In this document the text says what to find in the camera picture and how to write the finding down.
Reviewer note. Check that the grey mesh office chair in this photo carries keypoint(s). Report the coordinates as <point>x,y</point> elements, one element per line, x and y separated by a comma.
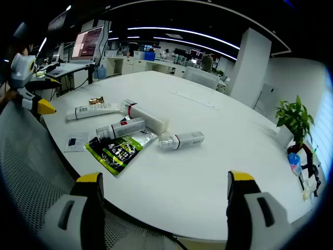
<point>26,161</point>

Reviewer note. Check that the computer monitor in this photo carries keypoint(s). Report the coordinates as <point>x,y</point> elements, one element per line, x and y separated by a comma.
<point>87,43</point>

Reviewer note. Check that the green black packet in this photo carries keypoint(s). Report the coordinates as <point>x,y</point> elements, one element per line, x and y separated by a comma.
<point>117,153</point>

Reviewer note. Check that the blue plastic packet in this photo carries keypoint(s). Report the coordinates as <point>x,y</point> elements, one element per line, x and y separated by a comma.
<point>295,161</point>

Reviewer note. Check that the person's left hand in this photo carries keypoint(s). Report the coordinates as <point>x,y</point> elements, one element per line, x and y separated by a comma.
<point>7,97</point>

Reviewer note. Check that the blue storage box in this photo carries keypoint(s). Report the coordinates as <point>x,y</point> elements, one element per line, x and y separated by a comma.
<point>149,56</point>

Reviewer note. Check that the hanging black monitor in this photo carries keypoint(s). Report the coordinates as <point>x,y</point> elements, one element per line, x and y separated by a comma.
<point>58,20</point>

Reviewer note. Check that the large white skincare bottle red collar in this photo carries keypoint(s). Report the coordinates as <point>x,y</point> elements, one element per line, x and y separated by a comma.
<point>145,117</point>

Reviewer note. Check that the white standing desk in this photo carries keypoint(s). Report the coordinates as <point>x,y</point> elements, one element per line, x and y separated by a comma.
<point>65,69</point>

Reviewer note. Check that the silver foil packet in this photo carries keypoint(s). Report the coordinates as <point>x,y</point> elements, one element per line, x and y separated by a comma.
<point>147,138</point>

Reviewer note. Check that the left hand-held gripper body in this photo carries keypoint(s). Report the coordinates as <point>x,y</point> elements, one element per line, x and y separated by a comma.
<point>22,70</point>

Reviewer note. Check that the white skincare tube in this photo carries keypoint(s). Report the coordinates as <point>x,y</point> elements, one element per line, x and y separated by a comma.
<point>96,110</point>

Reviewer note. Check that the small white skincare bottle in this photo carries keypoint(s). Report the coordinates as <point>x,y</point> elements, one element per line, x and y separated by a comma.
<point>125,129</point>
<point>182,140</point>

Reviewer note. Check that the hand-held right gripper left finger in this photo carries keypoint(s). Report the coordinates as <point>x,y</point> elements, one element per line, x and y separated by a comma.
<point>78,216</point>

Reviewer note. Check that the dark red plant pot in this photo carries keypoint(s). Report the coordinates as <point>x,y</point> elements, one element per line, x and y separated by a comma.
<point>294,149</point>

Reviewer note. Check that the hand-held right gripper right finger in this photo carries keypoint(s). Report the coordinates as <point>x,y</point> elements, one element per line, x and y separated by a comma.
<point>249,216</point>

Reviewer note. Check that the green plant white pot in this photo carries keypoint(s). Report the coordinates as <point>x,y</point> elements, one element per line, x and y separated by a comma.
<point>295,114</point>

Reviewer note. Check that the blue water jug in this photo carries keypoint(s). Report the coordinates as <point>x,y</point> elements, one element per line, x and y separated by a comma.
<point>102,71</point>

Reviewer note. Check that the gold foil sachet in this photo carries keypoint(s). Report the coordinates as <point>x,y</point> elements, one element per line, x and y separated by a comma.
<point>96,100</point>

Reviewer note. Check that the white office chair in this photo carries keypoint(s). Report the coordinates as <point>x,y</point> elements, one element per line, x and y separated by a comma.
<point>200,76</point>

